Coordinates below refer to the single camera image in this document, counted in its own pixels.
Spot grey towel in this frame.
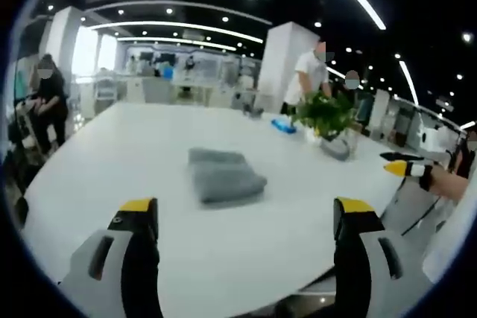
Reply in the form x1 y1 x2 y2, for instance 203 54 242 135
187 147 269 205

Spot blue flat packet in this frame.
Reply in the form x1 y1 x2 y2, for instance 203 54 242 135
270 117 300 136

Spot person's white clothing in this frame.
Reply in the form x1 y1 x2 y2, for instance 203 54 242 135
422 179 477 284

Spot green potted plant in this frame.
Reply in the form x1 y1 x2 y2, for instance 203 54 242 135
292 90 361 147

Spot black chair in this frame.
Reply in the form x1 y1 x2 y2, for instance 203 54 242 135
2 144 40 229

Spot white square pillar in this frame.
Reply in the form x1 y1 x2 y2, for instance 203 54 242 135
256 22 322 115

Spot dark small object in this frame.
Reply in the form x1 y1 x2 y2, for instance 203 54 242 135
241 103 266 118

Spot black cable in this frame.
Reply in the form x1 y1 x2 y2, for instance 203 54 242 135
399 188 450 238

